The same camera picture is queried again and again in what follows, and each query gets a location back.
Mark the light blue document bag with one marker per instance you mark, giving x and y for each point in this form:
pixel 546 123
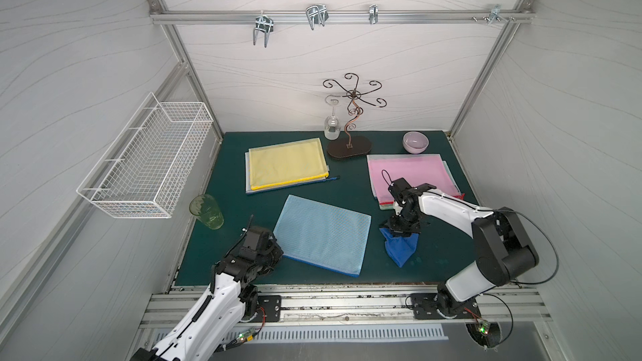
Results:
pixel 322 235

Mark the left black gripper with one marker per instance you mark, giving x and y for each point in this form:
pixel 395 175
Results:
pixel 266 251

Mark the pink ceramic bowl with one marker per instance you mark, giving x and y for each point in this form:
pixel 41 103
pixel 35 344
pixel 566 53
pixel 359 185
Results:
pixel 415 142

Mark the blue microfibre cloth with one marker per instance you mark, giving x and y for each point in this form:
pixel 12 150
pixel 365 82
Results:
pixel 399 249

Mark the metal scroll glass rack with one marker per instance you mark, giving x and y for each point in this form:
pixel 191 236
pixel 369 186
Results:
pixel 352 145

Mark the yellow mesh document bag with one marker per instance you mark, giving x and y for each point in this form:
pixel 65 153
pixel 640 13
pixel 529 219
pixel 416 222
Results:
pixel 286 164

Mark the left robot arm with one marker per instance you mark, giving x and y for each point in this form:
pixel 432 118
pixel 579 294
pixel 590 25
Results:
pixel 228 314

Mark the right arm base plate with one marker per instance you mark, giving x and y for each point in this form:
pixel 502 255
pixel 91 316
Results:
pixel 440 305

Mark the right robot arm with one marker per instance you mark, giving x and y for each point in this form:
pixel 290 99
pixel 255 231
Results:
pixel 503 249

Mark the white wire basket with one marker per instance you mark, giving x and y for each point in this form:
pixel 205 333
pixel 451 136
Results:
pixel 144 170

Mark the aluminium cross rail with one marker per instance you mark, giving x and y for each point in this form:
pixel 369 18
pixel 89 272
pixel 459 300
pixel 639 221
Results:
pixel 353 17

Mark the pink mesh document bag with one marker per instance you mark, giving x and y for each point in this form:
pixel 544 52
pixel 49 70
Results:
pixel 411 175

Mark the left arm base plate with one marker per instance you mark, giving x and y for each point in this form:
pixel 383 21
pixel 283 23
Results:
pixel 271 307

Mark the metal hook clip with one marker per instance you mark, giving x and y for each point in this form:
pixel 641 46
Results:
pixel 264 26
pixel 317 15
pixel 373 14
pixel 495 15

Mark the green plastic cup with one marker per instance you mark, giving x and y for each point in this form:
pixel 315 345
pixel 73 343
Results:
pixel 205 208

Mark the white vent strip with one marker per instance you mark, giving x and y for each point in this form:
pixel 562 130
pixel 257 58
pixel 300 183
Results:
pixel 360 334

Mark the wine glass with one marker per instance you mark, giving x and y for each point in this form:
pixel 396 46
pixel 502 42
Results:
pixel 332 126

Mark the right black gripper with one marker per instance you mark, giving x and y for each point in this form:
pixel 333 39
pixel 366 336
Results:
pixel 399 226

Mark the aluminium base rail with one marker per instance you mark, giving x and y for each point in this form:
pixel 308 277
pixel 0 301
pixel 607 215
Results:
pixel 352 304

